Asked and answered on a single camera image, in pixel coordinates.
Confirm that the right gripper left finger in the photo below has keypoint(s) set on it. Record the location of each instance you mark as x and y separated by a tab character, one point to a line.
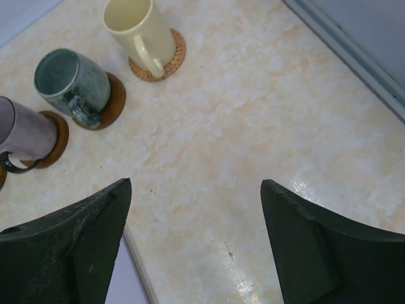
66	256

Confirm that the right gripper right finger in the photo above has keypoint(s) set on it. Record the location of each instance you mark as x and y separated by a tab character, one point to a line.
323	257

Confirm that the lavender plastic tray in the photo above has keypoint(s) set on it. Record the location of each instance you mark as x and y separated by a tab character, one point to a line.
125	286

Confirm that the dark brown wooden coaster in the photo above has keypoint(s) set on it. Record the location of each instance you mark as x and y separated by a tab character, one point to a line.
114	106
3	176
61	140

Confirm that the purple glass mug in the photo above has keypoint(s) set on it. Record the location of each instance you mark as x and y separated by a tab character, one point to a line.
27	137

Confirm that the grey green mug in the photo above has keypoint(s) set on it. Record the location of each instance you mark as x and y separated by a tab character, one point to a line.
73	84

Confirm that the light woven rattan coaster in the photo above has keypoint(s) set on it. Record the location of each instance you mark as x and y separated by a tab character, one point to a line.
170	68

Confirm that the cream yellow mug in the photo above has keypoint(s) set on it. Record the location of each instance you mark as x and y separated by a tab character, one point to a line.
143	32

